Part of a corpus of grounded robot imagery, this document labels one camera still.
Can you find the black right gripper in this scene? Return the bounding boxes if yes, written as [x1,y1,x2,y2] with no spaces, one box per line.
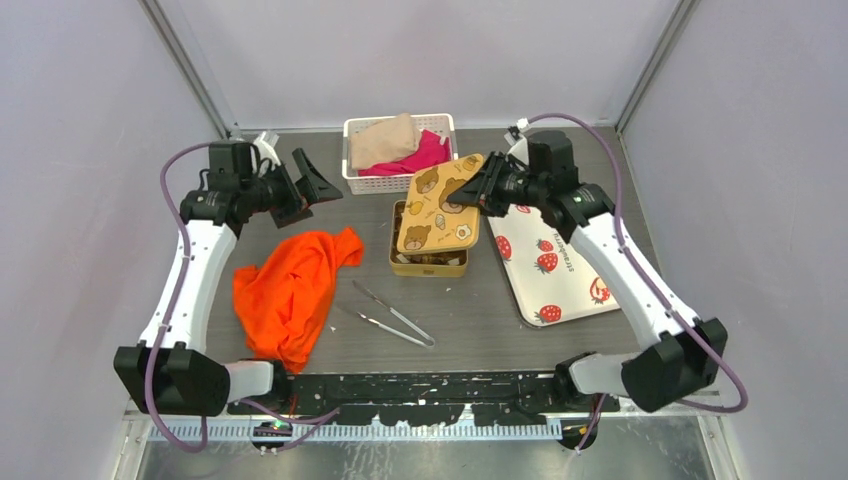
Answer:
[446,151,546,218]

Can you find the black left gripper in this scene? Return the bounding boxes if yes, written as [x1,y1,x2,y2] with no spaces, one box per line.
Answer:
[241,149,342,227]

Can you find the gold chocolate tray box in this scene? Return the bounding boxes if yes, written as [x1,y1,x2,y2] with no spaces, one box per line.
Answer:
[388,200,469,278]

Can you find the silver box lid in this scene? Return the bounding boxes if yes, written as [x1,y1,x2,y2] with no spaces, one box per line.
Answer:
[396,153,485,255]

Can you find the metal tongs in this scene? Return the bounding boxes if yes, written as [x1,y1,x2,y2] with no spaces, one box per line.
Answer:
[341,280,436,349]

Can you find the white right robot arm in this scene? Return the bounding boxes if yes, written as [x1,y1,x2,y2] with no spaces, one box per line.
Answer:
[447,130,728,412]

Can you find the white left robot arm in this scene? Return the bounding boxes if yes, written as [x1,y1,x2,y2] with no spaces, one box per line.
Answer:
[113,140,343,417]

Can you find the strawberry pattern tray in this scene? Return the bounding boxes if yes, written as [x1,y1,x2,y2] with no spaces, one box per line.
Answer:
[487,205,619,328]

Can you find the orange cloth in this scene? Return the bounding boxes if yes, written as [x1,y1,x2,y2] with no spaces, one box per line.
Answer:
[232,227,365,374]

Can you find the white plastic basket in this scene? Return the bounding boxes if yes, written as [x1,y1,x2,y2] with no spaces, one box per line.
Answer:
[341,113,459,195]

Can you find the pink cloth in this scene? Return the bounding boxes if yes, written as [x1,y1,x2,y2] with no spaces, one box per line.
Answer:
[357,129,452,176]

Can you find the beige cloth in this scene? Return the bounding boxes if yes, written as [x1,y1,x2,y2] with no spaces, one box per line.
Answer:
[350,113,422,170]

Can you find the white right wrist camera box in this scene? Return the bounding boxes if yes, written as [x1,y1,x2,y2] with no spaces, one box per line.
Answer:
[504,118,530,164]

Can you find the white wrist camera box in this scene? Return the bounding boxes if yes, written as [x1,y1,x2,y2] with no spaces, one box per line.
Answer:
[504,118,530,164]
[252,130,282,167]

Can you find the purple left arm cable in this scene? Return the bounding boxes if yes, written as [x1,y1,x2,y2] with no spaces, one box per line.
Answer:
[144,142,340,454]

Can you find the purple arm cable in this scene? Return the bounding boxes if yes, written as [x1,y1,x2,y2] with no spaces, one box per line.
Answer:
[523,112,750,452]
[144,142,340,454]

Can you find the white slotted cable duct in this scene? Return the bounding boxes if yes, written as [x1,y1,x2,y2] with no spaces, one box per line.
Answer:
[146,418,564,443]

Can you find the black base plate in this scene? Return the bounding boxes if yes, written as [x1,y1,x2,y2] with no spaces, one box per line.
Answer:
[256,371,597,427]

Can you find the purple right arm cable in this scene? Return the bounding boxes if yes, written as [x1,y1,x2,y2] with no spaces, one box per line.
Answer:
[523,112,750,452]

